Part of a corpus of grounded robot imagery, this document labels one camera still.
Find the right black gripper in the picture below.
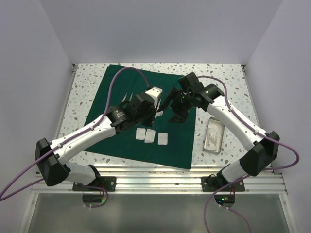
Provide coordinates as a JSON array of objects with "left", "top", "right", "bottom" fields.
[{"left": 157, "top": 87, "right": 194, "bottom": 123}]

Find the white gauze pad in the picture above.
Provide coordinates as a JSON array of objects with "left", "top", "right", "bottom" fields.
[
  {"left": 155, "top": 99, "right": 163, "bottom": 118},
  {"left": 158, "top": 133, "right": 168, "bottom": 145},
  {"left": 144, "top": 129, "right": 156, "bottom": 143},
  {"left": 136, "top": 128, "right": 146, "bottom": 140}
]

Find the white paper packet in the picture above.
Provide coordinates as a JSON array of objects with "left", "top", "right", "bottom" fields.
[{"left": 207, "top": 125, "right": 221, "bottom": 151}]

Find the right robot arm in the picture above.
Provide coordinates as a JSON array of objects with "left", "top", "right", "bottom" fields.
[{"left": 159, "top": 73, "right": 280, "bottom": 191}]

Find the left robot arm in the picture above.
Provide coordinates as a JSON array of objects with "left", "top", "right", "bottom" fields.
[{"left": 35, "top": 87, "right": 162, "bottom": 191}]

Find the green surgical cloth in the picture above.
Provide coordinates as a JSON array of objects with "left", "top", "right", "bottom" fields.
[{"left": 86, "top": 69, "right": 196, "bottom": 169}]

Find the metal instrument tray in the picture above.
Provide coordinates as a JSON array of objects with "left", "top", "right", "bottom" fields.
[{"left": 203, "top": 117, "right": 225, "bottom": 155}]

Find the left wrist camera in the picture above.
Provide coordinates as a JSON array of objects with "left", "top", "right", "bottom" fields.
[{"left": 145, "top": 87, "right": 163, "bottom": 105}]

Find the aluminium rail frame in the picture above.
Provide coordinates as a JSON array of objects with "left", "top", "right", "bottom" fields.
[{"left": 18, "top": 63, "right": 311, "bottom": 233}]

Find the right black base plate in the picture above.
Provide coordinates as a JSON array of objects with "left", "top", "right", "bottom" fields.
[{"left": 201, "top": 174, "right": 245, "bottom": 208}]

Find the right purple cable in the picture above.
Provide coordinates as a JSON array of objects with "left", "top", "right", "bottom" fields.
[{"left": 198, "top": 75, "right": 301, "bottom": 233}]

